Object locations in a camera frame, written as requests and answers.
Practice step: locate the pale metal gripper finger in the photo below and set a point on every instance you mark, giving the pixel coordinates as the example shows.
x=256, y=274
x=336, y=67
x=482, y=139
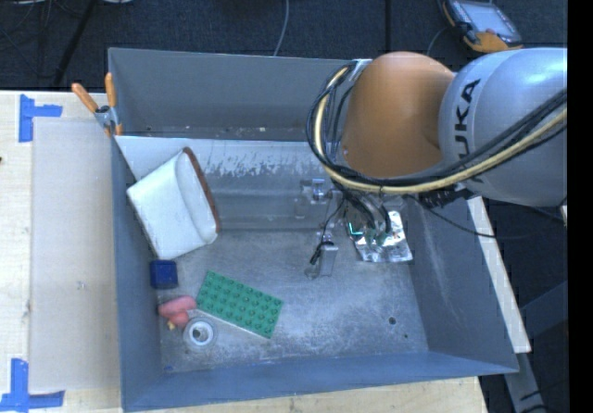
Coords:
x=316, y=196
x=328, y=258

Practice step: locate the silver foil packet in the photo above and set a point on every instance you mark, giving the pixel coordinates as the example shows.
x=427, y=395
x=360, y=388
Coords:
x=394, y=251

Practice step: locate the grey metal bin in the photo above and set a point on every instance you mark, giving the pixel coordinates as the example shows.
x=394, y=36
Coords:
x=324, y=309

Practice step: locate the green studded flat block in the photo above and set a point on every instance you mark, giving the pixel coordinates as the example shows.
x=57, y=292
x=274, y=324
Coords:
x=238, y=302

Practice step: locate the white cup with brown rim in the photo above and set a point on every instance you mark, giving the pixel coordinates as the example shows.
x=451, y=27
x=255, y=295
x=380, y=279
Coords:
x=171, y=212

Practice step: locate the pink toy food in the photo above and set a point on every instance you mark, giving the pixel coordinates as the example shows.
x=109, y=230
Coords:
x=176, y=307

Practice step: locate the blue cube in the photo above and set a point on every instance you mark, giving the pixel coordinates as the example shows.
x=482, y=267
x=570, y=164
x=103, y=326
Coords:
x=163, y=274

